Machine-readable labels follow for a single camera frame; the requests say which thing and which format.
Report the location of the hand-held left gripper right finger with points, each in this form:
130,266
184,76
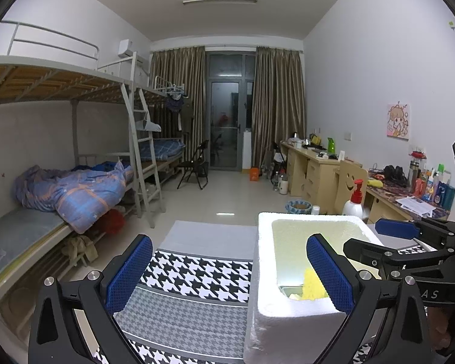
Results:
328,273

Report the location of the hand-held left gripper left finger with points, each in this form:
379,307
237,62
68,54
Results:
131,269

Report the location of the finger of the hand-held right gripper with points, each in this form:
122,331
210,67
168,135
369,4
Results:
396,228
375,252

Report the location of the yellow sponge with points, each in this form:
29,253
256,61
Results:
311,286

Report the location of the white foam box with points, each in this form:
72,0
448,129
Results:
265,311

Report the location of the person's right hand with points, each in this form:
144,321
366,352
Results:
440,326

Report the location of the wooden desk patterned top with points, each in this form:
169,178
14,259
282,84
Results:
379,204

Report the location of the printed papers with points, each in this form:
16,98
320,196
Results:
415,205

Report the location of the white pump bottle red cap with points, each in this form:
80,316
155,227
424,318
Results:
352,206

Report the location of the yellow pouch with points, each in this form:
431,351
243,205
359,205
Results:
375,182

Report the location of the red cloth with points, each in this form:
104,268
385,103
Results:
112,222

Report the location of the black bag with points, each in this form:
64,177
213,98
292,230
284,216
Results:
395,176

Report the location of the beige clothes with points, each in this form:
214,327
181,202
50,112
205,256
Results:
79,252

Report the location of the group of toiletry bottles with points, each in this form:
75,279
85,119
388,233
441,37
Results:
434,189

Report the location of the white cup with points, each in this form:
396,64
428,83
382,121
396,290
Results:
316,209

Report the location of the wooden chair smiley cutout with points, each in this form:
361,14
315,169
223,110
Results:
347,185

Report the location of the houndstooth grey tablecloth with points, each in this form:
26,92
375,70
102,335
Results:
197,269

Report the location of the blue round basin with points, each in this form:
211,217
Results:
298,208

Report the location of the blue quilt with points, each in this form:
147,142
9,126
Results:
83,193

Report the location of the white thermos jug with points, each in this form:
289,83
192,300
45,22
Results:
283,186

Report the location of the wooden desk with drawers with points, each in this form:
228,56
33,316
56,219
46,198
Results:
314,174

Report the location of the green bottle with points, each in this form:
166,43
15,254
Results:
332,145

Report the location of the black folding chair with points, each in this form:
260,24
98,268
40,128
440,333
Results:
197,167
276,161

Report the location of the orange bucket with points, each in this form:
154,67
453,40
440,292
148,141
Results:
254,174

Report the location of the white metal bunk bed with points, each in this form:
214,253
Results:
163,148
60,79

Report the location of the metal kettle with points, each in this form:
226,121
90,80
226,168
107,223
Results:
295,143

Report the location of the dark hanging clothes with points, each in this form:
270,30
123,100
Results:
174,104

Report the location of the brown curtain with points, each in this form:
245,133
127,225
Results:
185,79
278,102

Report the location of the glass balcony door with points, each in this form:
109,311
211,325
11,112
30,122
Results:
225,121

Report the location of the white air conditioner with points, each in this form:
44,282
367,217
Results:
127,47

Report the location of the ceiling tube light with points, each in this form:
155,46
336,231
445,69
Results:
220,0

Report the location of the pink wall poster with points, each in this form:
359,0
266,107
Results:
398,121

